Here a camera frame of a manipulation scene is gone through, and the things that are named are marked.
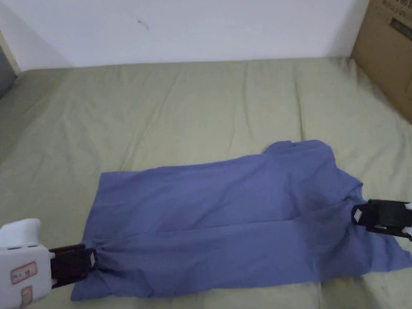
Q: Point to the bed with pale green sheet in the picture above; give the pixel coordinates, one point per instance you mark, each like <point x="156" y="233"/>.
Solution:
<point x="191" y="111"/>

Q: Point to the blue shirt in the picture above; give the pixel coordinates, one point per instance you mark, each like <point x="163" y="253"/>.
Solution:
<point x="211" y="211"/>

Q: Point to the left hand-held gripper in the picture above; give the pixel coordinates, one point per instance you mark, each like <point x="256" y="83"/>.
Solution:
<point x="21" y="269"/>

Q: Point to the brown cardboard carton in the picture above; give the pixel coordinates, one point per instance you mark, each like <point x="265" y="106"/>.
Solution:
<point x="392" y="70"/>

